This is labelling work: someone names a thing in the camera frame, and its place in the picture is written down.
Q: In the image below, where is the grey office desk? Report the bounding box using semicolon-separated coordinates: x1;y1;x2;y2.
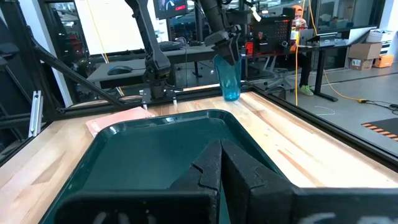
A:
86;43;218;90

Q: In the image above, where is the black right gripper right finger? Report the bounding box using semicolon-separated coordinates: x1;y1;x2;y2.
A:
221;139;295;224

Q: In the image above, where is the yellow extension cable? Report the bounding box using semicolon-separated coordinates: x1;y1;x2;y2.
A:
294;0;368;106

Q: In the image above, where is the black computer mouse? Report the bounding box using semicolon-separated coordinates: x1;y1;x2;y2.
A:
107;65;134;76

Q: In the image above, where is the white board panel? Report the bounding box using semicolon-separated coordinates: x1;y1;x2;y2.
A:
73;0;169;57

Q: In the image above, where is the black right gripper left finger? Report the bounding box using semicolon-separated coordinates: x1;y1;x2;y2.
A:
169;139;223;195

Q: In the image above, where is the thin white cable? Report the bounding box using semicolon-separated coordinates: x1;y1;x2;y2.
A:
313;105;336;116

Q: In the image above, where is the computer monitor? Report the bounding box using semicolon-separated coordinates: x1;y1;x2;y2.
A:
152;0;189;20

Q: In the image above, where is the large cardboard box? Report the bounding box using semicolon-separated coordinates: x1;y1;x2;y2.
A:
348;42;383;60

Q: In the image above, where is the white storage box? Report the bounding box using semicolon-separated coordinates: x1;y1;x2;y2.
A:
366;29;396;44

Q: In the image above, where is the small cardboard box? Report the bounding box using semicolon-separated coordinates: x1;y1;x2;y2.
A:
350;58;374;71

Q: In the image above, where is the silver metal bracket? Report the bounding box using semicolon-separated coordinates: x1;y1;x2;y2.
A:
27;90;44;138

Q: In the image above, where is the dark green plastic tray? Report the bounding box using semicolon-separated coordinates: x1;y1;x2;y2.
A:
39;108;287;224

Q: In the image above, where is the pink spiral notebook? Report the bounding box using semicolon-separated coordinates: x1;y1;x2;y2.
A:
85;106;155;138

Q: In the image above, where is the black pegboard tool organizer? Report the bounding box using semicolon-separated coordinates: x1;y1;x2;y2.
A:
251;15;293;54

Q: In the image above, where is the office chair base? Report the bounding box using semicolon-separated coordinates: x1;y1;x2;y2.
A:
264;68;296;94

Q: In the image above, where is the translucent blue plastic cup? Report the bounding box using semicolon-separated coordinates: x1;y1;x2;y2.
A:
213;54;243;102

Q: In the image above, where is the grey laptop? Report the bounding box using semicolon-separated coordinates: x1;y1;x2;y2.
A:
306;32;338;47

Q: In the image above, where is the orange box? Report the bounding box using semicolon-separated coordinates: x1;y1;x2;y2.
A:
372;54;395;68

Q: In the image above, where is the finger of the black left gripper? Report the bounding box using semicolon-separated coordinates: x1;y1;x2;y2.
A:
228;33;242;65
214;40;229;60

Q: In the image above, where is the black mat with hazard stripes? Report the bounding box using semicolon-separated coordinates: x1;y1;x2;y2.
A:
361;117;398;141

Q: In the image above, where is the person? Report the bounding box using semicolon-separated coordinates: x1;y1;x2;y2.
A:
275;4;315;97

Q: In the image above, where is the black standing desk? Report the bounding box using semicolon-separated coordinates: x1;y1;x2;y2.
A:
245;26;379;102

